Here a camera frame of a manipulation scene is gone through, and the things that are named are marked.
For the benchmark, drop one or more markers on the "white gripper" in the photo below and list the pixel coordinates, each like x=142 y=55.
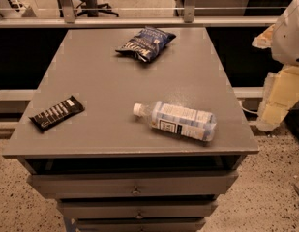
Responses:
x=289 y=43

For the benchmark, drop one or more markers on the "blue chip bag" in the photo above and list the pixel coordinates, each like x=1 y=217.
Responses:
x=147 y=44

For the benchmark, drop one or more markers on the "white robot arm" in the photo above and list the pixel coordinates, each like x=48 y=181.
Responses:
x=281 y=89

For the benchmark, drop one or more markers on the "clear plastic water bottle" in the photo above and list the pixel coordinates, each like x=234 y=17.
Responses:
x=192 y=123

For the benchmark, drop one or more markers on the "grey drawer cabinet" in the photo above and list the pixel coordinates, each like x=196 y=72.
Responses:
x=108 y=170

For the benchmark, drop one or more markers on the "metal railing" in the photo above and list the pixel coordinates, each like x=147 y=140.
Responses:
x=13 y=15

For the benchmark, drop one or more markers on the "black snack bar wrapper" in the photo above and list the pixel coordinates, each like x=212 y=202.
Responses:
x=57 y=114

